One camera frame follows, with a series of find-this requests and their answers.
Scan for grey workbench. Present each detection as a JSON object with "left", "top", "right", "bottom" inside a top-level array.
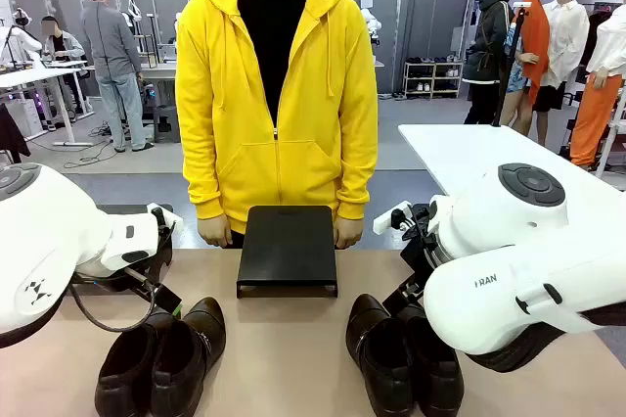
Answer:
[{"left": 136, "top": 62, "right": 180, "bottom": 144}]

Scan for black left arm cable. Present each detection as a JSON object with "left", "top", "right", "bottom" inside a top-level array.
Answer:
[{"left": 67, "top": 283, "right": 158, "bottom": 335}]

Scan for yellow sleeved left forearm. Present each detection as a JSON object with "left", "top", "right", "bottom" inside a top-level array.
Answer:
[{"left": 335, "top": 132, "right": 379, "bottom": 222}]

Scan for person's right hand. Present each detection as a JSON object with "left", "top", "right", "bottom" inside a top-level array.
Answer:
[{"left": 198, "top": 213, "right": 235, "bottom": 250}]

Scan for mannequin in orange shirt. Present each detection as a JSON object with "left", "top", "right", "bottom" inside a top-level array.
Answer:
[{"left": 498, "top": 0, "right": 555, "bottom": 137}]

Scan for dark hanging jacket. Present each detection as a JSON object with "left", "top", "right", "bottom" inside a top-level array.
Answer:
[{"left": 0, "top": 103, "right": 31, "bottom": 164}]

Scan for white office desk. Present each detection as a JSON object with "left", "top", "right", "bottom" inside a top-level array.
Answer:
[{"left": 0, "top": 66, "right": 95, "bottom": 148}]

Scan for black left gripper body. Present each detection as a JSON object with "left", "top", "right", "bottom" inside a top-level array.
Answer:
[{"left": 125, "top": 208, "right": 175, "bottom": 290}]

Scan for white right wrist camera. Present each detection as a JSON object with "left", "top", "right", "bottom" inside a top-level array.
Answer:
[{"left": 373, "top": 205, "right": 410, "bottom": 236}]

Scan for seated person in grey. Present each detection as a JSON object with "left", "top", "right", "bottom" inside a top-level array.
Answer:
[{"left": 40, "top": 15, "right": 88, "bottom": 113}]

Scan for black shoe stand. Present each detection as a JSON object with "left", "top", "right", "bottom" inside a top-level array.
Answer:
[{"left": 236, "top": 205, "right": 339, "bottom": 300}]

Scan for mannequin in black jacket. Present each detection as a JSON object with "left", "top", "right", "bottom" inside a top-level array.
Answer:
[{"left": 462, "top": 0, "right": 520, "bottom": 125}]

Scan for white humanoid figure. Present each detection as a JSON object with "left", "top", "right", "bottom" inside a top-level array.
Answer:
[{"left": 0, "top": 7, "right": 44, "bottom": 69}]

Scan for mannequin in orange trousers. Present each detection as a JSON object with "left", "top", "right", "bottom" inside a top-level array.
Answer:
[{"left": 569, "top": 0, "right": 626, "bottom": 169}]

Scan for man in grey jacket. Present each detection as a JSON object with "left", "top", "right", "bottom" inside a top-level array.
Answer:
[{"left": 80, "top": 0, "right": 149, "bottom": 153}]

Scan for black floor cables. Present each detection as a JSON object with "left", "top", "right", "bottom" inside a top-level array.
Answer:
[{"left": 66, "top": 120, "right": 126, "bottom": 169}]

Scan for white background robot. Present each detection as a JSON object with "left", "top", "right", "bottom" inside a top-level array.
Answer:
[{"left": 360, "top": 7, "right": 383, "bottom": 45}]

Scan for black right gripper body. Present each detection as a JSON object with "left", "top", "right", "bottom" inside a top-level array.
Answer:
[{"left": 399, "top": 202, "right": 442, "bottom": 292}]

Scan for white shoe rack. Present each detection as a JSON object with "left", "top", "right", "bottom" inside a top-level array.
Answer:
[{"left": 403, "top": 55, "right": 464, "bottom": 101}]

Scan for person's left hand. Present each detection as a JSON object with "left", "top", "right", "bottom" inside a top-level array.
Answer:
[{"left": 334, "top": 217, "right": 365, "bottom": 251}]

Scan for yellow sleeved right forearm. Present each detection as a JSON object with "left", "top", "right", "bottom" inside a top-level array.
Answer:
[{"left": 181, "top": 132, "right": 227, "bottom": 220}]

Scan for person in yellow hoodie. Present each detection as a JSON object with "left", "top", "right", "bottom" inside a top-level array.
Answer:
[{"left": 174, "top": 0, "right": 380, "bottom": 251}]

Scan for black leather dress shoe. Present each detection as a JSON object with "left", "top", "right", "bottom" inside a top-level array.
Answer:
[
  {"left": 149, "top": 296, "right": 227, "bottom": 417},
  {"left": 398, "top": 302, "right": 466, "bottom": 417},
  {"left": 94, "top": 311, "right": 170, "bottom": 417},
  {"left": 345, "top": 293, "right": 417, "bottom": 417}
]

